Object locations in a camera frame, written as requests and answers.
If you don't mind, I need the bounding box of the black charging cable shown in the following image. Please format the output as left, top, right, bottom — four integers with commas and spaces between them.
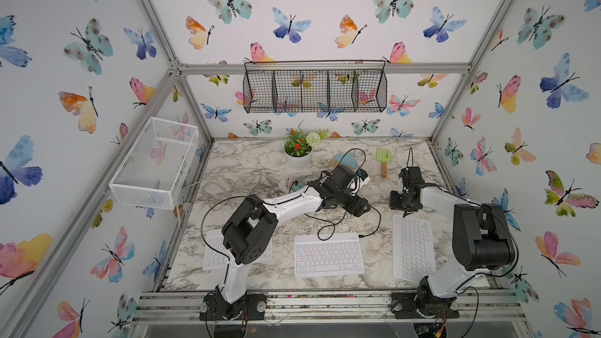
302, 203, 383, 243

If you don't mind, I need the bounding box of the white power strip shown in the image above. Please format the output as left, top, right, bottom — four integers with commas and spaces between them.
278, 178, 308, 193

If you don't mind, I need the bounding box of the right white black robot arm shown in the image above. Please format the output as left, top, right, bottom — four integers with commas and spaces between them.
390, 166, 519, 302

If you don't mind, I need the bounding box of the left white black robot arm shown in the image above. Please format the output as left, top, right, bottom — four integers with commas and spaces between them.
218, 164, 370, 305

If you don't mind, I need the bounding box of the white potted flower plant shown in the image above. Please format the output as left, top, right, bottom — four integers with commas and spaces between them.
284, 123, 330, 171

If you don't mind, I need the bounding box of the right white wireless keyboard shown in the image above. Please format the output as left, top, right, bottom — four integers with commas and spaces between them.
392, 214, 437, 283

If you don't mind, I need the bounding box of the white wireless keyboard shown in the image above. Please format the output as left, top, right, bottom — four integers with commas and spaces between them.
294, 233, 366, 278
203, 229, 274, 272
392, 214, 437, 283

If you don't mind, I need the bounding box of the middle white wireless keyboard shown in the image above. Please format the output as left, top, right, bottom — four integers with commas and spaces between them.
294, 233, 366, 278

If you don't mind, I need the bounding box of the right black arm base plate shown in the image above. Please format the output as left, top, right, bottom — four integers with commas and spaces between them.
390, 292, 460, 319

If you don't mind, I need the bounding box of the black wire wall basket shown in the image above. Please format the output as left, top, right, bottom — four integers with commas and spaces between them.
239, 59, 388, 114

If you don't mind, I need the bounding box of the left white wireless keyboard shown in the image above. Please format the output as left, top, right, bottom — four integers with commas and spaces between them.
203, 229, 274, 272

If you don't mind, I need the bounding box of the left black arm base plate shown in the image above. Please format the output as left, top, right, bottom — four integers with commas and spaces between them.
199, 292, 267, 321

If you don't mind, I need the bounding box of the white mesh wall basket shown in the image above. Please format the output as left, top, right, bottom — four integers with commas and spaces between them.
109, 117, 199, 210

